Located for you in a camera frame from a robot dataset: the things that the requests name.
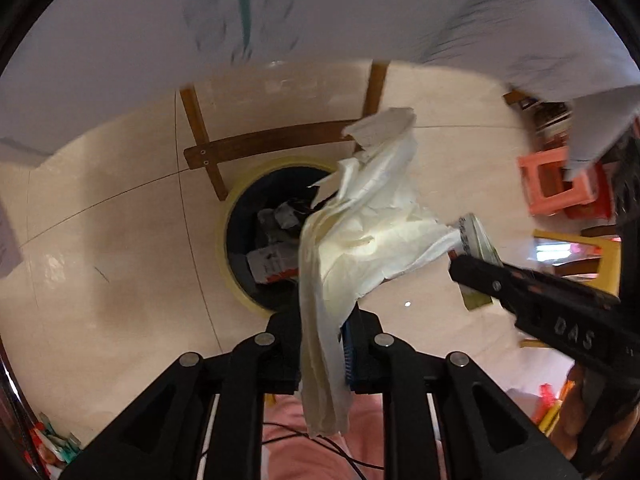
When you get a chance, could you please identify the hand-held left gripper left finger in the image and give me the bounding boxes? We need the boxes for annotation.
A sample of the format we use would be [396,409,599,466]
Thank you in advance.
[59,304,303,480]

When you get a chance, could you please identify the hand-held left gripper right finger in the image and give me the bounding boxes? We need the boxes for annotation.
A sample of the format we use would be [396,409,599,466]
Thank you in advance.
[341,307,584,480]

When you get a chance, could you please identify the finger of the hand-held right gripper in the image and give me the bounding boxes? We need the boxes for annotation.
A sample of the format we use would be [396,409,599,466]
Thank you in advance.
[448,254,622,319]

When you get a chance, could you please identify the green-edged packet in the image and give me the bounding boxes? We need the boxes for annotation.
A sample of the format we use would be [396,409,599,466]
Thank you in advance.
[456,212,502,314]

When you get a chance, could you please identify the red white packet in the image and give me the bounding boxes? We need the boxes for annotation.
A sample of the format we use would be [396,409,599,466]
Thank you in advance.
[246,246,301,285]

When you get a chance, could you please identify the yellow rim trash bin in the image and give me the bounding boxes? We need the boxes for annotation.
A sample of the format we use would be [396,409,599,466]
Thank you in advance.
[221,156,346,317]

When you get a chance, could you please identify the white tissue paper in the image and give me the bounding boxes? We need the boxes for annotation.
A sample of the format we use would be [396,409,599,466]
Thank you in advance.
[298,106,464,439]

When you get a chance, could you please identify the person's right hand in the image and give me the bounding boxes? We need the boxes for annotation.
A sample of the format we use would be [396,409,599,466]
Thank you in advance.
[555,362,640,466]

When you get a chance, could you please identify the yellow plastic chair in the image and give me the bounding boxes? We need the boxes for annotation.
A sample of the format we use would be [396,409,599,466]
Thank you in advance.
[520,229,624,351]

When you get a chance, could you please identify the pink plastic stool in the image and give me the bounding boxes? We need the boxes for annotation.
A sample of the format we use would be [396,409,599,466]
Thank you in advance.
[517,147,615,220]

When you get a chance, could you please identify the pink clothing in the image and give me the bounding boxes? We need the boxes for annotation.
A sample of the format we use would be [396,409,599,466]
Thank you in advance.
[262,392,446,480]

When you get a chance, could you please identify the pile of colourful plastic items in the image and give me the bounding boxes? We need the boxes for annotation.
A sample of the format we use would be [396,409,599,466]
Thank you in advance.
[27,410,84,469]

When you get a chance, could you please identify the wooden table frame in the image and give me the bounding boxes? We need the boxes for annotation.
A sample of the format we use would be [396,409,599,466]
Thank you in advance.
[179,59,391,202]

